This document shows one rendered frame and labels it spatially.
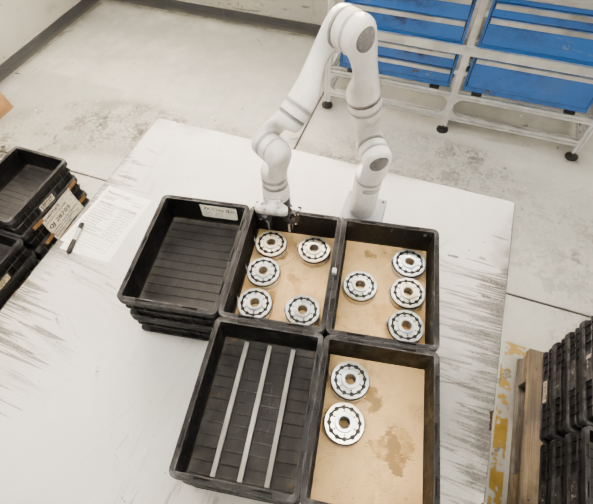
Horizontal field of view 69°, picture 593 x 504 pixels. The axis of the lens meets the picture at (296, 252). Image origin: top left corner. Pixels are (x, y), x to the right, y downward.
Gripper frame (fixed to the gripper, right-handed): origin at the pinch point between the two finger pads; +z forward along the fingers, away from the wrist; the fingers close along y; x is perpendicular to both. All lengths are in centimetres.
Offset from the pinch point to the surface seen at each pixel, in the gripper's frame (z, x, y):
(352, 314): 13.4, 19.2, -25.4
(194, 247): 12.4, 4.4, 29.1
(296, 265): 13.1, 5.2, -5.7
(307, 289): 13.1, 13.2, -10.7
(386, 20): 30, -180, -23
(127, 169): 25, -37, 76
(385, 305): 13.6, 14.4, -34.8
